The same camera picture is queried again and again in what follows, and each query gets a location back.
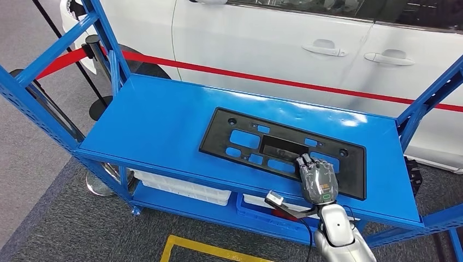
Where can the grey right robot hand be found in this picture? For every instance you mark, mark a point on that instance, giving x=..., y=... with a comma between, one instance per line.
x=320, y=184

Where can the red plastic piece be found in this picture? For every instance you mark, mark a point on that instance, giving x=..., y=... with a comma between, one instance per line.
x=284, y=216

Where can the blue plastic crate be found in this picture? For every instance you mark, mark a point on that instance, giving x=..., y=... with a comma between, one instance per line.
x=253, y=217

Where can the red barrier belt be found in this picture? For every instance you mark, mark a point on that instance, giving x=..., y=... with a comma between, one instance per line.
x=253, y=76

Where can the yellow floor tape square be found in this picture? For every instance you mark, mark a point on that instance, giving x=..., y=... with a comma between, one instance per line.
x=202, y=249

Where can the white car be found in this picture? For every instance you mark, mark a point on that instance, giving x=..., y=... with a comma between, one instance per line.
x=253, y=36

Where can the chrome stanchion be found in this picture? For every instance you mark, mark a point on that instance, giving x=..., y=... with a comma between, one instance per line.
x=99, y=186

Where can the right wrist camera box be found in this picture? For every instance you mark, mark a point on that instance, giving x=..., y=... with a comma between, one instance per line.
x=275, y=199

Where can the black bracket part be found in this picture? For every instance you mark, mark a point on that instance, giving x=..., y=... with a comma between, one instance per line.
x=414, y=177

